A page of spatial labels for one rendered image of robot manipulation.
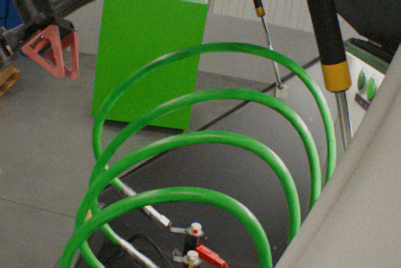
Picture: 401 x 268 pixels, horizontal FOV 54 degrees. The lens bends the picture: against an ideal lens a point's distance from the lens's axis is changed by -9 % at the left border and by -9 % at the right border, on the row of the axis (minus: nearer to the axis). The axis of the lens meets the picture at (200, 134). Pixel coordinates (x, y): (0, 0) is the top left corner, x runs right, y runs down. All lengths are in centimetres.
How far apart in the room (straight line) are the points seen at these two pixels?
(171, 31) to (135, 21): 34
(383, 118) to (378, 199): 6
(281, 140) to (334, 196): 71
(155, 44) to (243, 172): 304
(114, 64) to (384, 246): 388
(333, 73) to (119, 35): 372
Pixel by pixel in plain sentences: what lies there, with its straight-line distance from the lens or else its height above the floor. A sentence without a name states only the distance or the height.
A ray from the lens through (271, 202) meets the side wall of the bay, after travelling 104.
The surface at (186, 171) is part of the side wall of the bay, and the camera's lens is 100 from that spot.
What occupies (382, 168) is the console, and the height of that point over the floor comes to 144.
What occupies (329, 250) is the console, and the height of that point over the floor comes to 138.
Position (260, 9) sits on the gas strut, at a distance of 91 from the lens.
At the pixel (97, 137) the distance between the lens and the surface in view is 66.
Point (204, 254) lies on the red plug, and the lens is 70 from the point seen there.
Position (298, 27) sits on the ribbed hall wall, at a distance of 724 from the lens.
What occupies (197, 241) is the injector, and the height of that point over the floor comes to 111.
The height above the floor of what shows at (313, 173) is 129.
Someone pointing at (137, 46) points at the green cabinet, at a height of 82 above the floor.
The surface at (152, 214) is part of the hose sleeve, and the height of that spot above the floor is 114.
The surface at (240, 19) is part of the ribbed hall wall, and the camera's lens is 710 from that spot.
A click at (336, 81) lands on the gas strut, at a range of 28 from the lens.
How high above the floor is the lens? 151
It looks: 20 degrees down
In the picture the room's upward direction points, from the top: 10 degrees clockwise
